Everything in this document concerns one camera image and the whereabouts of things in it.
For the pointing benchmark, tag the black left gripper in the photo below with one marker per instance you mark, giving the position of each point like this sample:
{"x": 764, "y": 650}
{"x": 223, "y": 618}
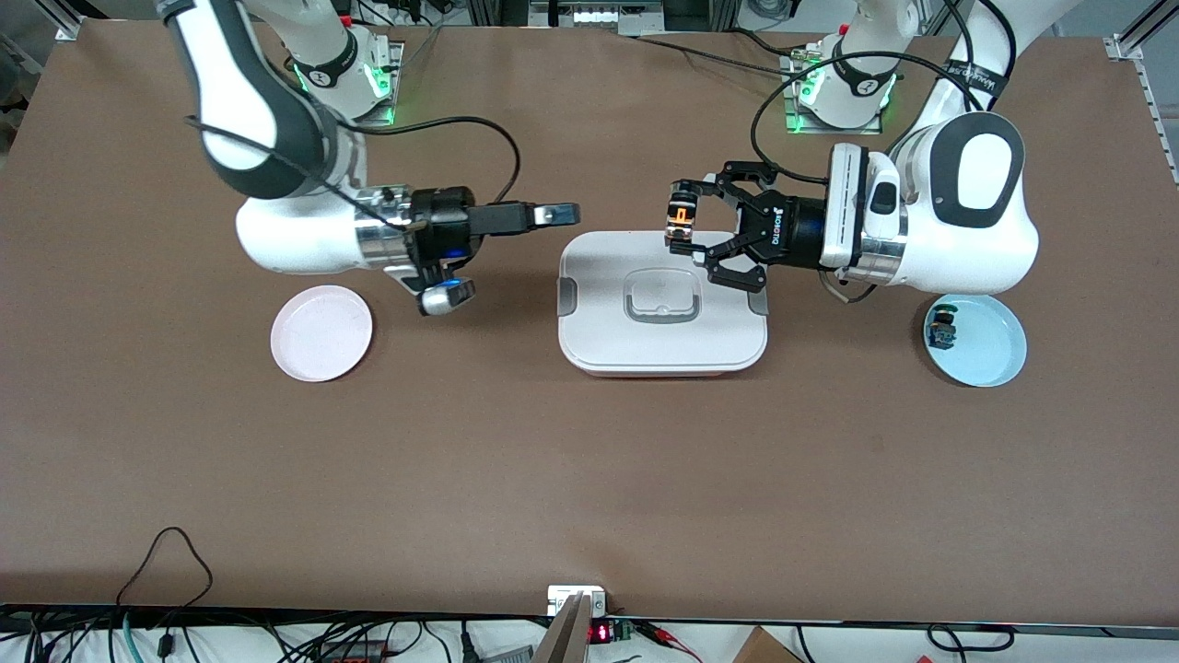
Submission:
{"x": 781, "y": 231}

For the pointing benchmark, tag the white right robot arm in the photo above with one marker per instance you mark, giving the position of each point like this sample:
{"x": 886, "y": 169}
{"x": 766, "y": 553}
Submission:
{"x": 285, "y": 235}

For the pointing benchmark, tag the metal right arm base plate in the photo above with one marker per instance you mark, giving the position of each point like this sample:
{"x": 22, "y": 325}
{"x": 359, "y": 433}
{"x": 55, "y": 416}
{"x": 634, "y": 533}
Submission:
{"x": 394, "y": 69}

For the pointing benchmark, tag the orange push button switch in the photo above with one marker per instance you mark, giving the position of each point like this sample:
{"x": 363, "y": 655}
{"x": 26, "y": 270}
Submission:
{"x": 682, "y": 216}

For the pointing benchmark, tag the aluminium frame rail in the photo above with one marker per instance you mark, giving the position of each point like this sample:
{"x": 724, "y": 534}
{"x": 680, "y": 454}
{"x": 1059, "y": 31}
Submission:
{"x": 1128, "y": 44}
{"x": 64, "y": 28}

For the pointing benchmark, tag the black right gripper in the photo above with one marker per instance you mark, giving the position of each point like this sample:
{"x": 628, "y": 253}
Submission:
{"x": 446, "y": 221}

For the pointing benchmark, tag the red digit display module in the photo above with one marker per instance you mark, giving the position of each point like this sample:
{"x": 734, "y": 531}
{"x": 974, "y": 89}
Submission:
{"x": 601, "y": 633}

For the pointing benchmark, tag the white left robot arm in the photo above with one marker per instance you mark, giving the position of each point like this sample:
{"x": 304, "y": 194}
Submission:
{"x": 921, "y": 239}

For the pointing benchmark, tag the aluminium camera mount bar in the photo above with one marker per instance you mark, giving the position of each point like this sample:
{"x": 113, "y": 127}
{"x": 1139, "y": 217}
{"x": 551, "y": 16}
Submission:
{"x": 564, "y": 640}

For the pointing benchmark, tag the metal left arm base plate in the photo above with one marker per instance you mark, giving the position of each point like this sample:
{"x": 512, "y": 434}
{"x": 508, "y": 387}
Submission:
{"x": 829, "y": 131}

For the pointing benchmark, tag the brown cardboard box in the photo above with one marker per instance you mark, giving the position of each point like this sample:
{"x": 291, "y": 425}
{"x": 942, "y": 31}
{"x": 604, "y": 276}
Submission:
{"x": 764, "y": 649}

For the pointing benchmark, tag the white lunch box grey clips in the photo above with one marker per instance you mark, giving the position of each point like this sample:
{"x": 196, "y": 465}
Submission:
{"x": 599, "y": 341}

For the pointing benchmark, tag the light blue plate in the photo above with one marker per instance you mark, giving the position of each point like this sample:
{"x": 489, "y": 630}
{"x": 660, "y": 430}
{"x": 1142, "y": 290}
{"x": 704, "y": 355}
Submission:
{"x": 990, "y": 354}

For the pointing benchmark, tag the green push button switch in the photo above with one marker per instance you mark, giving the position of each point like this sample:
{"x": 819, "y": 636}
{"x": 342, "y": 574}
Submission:
{"x": 942, "y": 331}

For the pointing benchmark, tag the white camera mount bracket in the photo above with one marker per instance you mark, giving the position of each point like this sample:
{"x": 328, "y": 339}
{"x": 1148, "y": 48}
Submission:
{"x": 557, "y": 599}

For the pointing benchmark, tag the red alligator clip lead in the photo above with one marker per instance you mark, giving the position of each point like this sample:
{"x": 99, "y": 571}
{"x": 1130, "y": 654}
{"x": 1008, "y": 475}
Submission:
{"x": 677, "y": 645}

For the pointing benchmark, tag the pale pink plate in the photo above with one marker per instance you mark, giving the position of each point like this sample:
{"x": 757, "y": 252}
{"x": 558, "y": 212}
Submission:
{"x": 322, "y": 336}

